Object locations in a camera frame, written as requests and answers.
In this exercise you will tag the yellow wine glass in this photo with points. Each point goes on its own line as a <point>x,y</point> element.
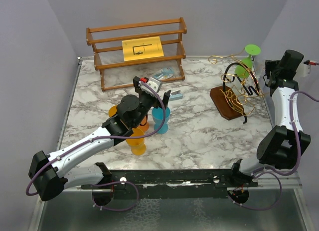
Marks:
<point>137,146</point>
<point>112,111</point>

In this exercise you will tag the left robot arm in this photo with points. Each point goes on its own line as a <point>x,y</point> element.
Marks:
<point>51,173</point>

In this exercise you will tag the wine glass rack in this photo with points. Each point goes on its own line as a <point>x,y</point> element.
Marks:
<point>233,98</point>

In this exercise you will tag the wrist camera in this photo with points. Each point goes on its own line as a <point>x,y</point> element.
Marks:
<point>304,68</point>
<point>147,85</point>

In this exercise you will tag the orange wine glass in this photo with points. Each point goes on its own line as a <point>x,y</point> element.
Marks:
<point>144,126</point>

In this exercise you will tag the light blue stapler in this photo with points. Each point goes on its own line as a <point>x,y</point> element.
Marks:
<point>176,95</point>

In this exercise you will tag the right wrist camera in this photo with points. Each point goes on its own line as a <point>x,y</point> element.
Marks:
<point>304,68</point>

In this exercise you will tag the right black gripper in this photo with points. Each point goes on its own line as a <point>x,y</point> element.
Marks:
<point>269,65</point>

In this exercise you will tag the blue correction tape package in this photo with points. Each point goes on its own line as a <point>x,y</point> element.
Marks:
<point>164,74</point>

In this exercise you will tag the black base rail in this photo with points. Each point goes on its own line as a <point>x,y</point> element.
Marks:
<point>167,184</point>

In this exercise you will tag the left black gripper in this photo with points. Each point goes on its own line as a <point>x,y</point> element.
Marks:
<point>163,104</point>

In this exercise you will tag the clear wine glass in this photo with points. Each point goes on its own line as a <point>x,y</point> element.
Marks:
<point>260,71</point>

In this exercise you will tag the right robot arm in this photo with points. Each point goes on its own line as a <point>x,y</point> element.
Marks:
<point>281,150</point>

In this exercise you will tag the blue wine glass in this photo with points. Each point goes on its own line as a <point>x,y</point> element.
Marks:
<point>157,115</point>

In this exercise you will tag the green wine glass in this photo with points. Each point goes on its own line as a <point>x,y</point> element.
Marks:
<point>246,64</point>

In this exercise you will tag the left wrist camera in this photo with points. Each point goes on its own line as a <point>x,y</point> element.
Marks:
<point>147,85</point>

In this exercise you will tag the yellow book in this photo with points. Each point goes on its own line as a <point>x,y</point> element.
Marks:
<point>142,48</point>

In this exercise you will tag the wooden shelf rack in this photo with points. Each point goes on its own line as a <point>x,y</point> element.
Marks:
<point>106,43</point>

